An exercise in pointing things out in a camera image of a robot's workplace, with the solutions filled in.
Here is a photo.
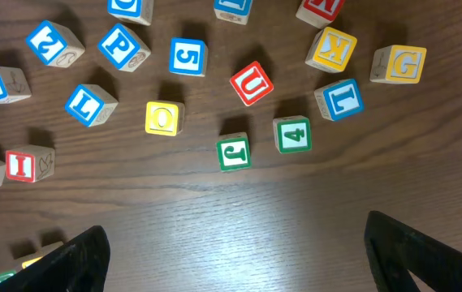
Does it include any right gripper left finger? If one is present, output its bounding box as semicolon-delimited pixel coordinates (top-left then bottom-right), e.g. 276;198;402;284
0;225;110;292

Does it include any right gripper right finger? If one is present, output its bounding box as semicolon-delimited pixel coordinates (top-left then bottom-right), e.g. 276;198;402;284
364;211;462;291

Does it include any yellow O block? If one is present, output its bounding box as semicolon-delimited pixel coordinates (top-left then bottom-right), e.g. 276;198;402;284
145;101;185;136
14;242;63;272

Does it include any red I block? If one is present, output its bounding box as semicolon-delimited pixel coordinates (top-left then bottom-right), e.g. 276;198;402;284
6;144;55;183

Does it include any green 4 block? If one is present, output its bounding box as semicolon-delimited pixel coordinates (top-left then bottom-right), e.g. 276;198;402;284
273;115;312;154

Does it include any blue L block right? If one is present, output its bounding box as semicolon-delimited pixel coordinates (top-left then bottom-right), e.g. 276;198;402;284
314;79;364;121

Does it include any blue l block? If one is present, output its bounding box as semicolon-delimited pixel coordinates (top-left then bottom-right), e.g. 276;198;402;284
64;84;119;127
314;79;364;121

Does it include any blue L block left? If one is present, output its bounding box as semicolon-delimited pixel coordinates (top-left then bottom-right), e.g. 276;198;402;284
64;84;119;127

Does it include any yellow G block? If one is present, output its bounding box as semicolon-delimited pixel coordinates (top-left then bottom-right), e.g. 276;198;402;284
369;45;427;84

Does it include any green J block right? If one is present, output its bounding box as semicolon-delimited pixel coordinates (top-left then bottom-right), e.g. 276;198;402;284
216;132;252;172

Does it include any blue T block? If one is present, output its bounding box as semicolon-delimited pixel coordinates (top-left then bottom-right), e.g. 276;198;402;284
0;67;32;104

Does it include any yellow K block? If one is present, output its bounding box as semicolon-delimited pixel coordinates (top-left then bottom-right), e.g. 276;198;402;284
304;27;357;73

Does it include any red U block right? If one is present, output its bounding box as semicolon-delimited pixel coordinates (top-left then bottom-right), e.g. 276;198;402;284
230;61;274;106

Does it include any blue 2 block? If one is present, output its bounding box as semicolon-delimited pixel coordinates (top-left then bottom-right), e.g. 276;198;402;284
26;20;85;68

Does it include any blue P block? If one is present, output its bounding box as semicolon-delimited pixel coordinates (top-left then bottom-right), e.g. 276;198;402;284
97;24;151;72

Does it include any blue 5 block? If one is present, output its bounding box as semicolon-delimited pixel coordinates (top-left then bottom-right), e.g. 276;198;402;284
169;37;208;77

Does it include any red M block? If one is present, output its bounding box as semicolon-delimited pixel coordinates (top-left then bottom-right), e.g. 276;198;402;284
296;0;344;29

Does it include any blue D block upper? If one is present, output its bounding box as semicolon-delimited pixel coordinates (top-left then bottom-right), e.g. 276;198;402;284
107;0;154;26

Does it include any blue d block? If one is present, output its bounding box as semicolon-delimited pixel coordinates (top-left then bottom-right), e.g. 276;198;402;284
107;0;154;26
214;0;253;25

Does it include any blue D block right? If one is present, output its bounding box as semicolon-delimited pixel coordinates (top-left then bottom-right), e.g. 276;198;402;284
214;0;253;25

